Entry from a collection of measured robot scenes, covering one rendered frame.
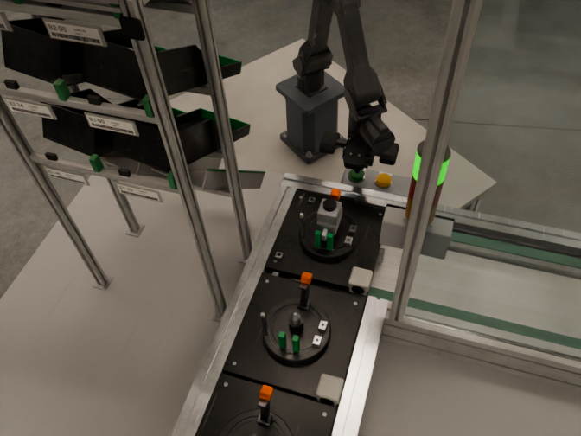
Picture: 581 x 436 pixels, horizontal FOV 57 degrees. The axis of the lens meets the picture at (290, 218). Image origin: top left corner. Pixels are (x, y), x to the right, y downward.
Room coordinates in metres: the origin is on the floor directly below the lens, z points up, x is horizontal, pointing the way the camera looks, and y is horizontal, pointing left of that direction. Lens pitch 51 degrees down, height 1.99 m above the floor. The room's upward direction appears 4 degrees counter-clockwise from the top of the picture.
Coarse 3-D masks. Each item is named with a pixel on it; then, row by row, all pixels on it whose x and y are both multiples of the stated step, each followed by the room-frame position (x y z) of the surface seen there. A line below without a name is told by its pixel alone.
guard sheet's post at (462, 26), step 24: (456, 0) 0.53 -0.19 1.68; (480, 0) 0.52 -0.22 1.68; (456, 24) 0.53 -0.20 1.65; (456, 48) 0.54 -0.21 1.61; (456, 72) 0.53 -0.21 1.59; (456, 96) 0.52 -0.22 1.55; (432, 120) 0.53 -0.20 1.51; (432, 144) 0.53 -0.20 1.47; (432, 168) 0.53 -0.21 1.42; (432, 192) 0.52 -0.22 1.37; (408, 240) 0.53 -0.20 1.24; (408, 264) 0.54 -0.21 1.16; (408, 288) 0.52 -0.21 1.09
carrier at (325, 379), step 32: (256, 288) 0.62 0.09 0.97; (288, 288) 0.62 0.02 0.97; (320, 288) 0.61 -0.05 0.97; (256, 320) 0.55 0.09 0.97; (288, 320) 0.51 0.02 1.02; (320, 320) 0.53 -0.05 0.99; (352, 320) 0.53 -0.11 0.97; (256, 352) 0.47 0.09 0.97; (288, 352) 0.46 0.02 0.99; (320, 352) 0.46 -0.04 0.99; (352, 352) 0.46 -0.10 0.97; (288, 384) 0.40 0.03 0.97; (320, 384) 0.39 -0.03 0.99
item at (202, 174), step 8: (200, 160) 0.92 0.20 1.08; (208, 160) 0.95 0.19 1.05; (216, 160) 0.97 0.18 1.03; (152, 168) 0.80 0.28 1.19; (192, 168) 0.90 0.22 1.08; (200, 168) 0.92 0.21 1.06; (208, 168) 0.94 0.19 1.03; (216, 168) 0.97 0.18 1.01; (192, 176) 0.82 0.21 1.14; (200, 176) 0.84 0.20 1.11; (208, 176) 0.76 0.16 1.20; (216, 176) 0.77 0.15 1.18; (224, 176) 0.80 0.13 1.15; (240, 176) 0.84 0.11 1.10; (248, 176) 0.87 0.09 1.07; (256, 176) 0.89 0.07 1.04; (200, 184) 0.76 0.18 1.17; (208, 184) 0.75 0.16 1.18; (216, 184) 0.77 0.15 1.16; (224, 184) 0.79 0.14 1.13; (248, 184) 0.86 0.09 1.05; (256, 184) 0.89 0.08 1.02
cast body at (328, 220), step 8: (328, 200) 0.76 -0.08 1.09; (320, 208) 0.74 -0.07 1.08; (328, 208) 0.73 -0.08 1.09; (336, 208) 0.74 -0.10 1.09; (320, 216) 0.73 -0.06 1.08; (328, 216) 0.72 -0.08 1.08; (336, 216) 0.72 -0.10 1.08; (320, 224) 0.72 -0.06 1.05; (328, 224) 0.72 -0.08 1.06; (336, 224) 0.72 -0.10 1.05; (328, 232) 0.72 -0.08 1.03
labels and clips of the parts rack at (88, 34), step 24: (24, 0) 0.69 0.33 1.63; (144, 0) 0.64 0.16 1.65; (0, 24) 0.69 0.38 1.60; (48, 24) 0.66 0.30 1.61; (72, 24) 0.65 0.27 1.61; (120, 24) 0.62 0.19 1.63; (96, 96) 0.67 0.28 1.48; (144, 96) 0.64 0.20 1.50; (96, 120) 0.66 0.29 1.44; (120, 120) 0.64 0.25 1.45; (48, 168) 0.72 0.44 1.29; (96, 168) 0.68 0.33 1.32; (120, 168) 0.67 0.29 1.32; (120, 192) 0.66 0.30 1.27; (144, 192) 0.65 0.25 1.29; (216, 192) 0.79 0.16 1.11
